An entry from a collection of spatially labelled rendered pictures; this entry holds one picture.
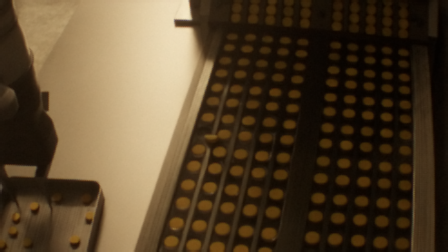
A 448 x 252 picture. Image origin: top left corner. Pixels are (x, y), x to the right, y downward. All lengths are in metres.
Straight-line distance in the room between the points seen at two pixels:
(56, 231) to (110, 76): 0.25
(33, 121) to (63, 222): 0.13
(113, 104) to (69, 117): 0.06
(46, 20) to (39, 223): 1.84
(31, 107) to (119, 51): 0.30
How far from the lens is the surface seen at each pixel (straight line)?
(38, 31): 2.47
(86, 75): 0.89
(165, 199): 0.51
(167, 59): 0.88
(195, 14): 0.95
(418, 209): 0.51
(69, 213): 0.72
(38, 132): 0.66
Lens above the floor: 1.34
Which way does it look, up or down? 44 degrees down
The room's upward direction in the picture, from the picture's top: 5 degrees counter-clockwise
